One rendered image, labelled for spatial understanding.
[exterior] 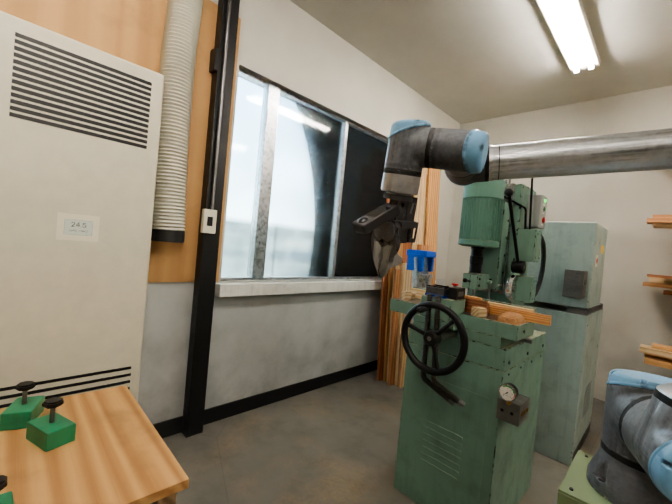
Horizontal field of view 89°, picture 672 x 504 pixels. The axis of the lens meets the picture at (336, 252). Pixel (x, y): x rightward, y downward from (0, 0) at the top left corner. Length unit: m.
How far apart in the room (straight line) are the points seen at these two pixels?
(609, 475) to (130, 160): 1.81
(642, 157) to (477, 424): 1.13
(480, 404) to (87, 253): 1.67
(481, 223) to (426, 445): 1.03
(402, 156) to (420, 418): 1.29
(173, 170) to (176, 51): 0.55
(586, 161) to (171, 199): 1.61
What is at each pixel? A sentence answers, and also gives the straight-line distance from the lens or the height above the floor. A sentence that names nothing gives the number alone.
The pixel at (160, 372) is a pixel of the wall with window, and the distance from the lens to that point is 2.18.
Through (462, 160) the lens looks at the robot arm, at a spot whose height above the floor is 1.35.
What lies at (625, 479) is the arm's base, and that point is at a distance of 1.07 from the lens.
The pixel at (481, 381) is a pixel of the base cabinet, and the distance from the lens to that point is 1.60.
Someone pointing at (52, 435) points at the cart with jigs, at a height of 0.57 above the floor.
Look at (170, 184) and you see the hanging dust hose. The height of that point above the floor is 1.36.
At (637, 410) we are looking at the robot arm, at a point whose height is 0.87.
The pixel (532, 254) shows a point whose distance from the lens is 1.83.
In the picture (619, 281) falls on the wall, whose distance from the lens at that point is 3.87.
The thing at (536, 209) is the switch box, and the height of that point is 1.41.
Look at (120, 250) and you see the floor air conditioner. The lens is 1.66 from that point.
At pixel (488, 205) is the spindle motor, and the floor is 1.38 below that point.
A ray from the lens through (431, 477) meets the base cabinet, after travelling 1.87.
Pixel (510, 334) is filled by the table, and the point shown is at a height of 0.86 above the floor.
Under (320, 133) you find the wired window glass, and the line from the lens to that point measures 2.77.
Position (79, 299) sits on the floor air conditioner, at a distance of 1.66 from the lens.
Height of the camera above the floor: 1.14
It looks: 1 degrees down
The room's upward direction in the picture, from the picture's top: 5 degrees clockwise
